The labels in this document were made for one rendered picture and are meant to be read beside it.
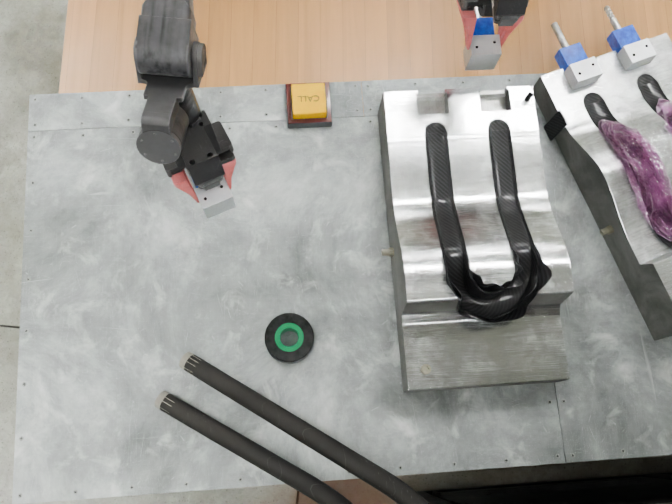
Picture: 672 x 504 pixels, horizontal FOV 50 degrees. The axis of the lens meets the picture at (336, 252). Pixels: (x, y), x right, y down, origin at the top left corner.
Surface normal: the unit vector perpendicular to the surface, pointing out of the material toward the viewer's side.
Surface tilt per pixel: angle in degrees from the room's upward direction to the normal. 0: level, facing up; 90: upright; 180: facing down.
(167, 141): 65
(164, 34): 7
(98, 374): 0
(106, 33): 0
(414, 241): 27
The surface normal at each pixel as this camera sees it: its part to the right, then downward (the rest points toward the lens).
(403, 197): 0.04, -0.25
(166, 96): 0.07, -0.64
